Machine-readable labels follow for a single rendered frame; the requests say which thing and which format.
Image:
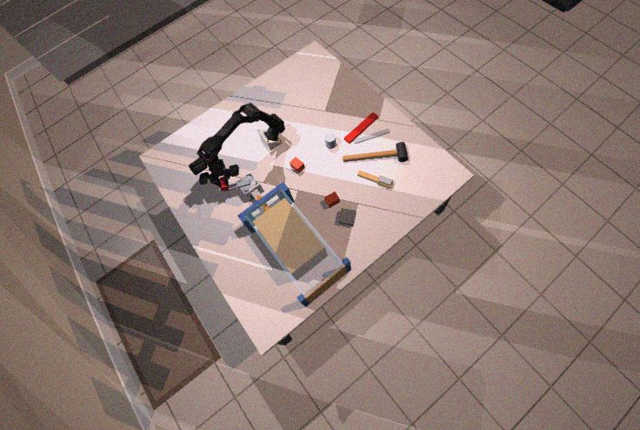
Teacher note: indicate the red bar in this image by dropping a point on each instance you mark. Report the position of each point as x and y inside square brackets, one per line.
[361, 127]

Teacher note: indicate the grey cylinder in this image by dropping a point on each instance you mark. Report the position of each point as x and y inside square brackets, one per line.
[330, 140]

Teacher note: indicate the black rubber mallet with wooden handle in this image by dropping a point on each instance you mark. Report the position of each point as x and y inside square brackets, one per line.
[400, 151]

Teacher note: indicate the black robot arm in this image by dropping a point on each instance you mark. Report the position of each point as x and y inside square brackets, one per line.
[211, 146]

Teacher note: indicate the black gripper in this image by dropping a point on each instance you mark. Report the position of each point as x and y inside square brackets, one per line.
[217, 171]

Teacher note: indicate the grey flat bar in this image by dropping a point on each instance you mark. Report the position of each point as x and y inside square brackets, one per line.
[373, 135]

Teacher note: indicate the orange-red cube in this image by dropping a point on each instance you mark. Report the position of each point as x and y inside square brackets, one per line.
[332, 199]
[296, 164]

